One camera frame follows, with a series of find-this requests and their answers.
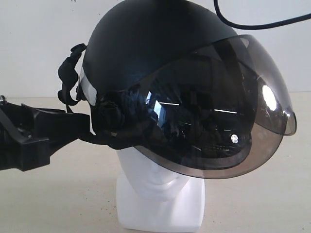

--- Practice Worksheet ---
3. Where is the white mannequin head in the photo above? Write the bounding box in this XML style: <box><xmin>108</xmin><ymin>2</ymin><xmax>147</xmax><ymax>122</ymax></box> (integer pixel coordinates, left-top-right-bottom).
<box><xmin>116</xmin><ymin>148</ymin><xmax>206</xmax><ymax>233</ymax></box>

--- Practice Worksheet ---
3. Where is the black cable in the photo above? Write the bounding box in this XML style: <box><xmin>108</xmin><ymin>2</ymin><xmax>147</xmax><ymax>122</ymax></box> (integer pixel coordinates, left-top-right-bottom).
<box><xmin>213</xmin><ymin>0</ymin><xmax>311</xmax><ymax>31</ymax></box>

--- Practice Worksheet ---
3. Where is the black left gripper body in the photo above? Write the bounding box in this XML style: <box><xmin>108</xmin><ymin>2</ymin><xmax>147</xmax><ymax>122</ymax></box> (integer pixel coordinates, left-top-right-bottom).
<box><xmin>0</xmin><ymin>96</ymin><xmax>50</xmax><ymax>172</ymax></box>

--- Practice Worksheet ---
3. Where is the black helmet with tinted visor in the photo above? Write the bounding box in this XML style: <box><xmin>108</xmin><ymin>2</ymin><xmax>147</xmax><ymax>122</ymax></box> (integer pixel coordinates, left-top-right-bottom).
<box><xmin>58</xmin><ymin>0</ymin><xmax>297</xmax><ymax>179</ymax></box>

